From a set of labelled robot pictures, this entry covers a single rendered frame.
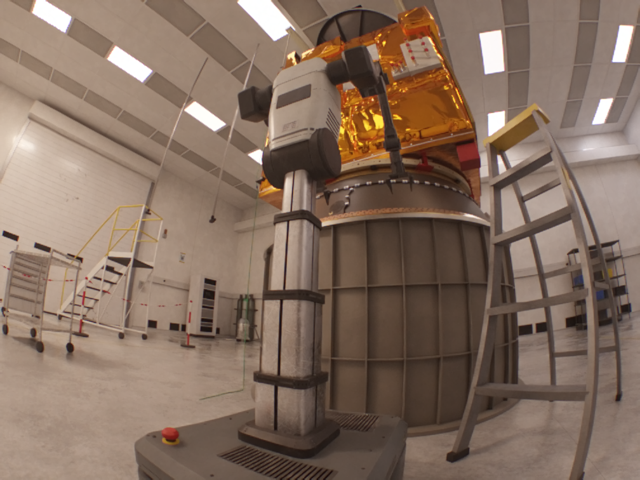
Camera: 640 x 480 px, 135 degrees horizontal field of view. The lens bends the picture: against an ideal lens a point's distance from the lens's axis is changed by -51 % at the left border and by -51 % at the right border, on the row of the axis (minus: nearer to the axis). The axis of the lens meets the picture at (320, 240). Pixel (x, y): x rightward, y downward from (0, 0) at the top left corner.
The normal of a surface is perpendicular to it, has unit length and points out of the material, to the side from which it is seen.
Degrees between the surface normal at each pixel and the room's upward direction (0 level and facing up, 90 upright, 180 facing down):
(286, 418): 90
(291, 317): 90
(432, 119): 91
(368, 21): 135
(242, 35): 180
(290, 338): 90
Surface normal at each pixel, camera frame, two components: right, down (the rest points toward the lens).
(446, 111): -0.53, -0.27
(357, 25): -0.62, 0.51
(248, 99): -0.38, 0.22
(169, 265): 0.86, -0.15
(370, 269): -0.33, -0.31
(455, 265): 0.10, -0.32
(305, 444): 0.23, -0.92
